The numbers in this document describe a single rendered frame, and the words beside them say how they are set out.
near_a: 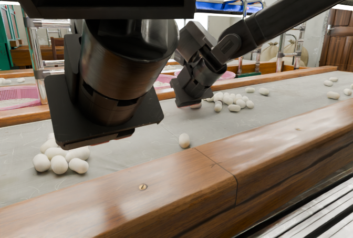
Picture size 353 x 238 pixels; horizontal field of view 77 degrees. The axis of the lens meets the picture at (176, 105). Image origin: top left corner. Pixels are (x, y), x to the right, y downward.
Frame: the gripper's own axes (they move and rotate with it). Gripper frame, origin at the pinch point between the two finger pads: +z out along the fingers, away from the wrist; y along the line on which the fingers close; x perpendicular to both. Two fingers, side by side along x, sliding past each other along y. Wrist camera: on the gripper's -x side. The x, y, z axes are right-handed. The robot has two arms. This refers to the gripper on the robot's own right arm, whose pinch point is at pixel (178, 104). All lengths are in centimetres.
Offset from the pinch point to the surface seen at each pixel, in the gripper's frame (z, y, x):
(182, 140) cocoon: -15.8, 12.0, 12.9
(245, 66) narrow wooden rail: 31, -72, -27
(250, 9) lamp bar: 19, -85, -59
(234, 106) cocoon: -8.4, -10.2, 7.0
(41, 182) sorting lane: -13.3, 33.6, 12.5
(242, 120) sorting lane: -11.6, -7.6, 11.6
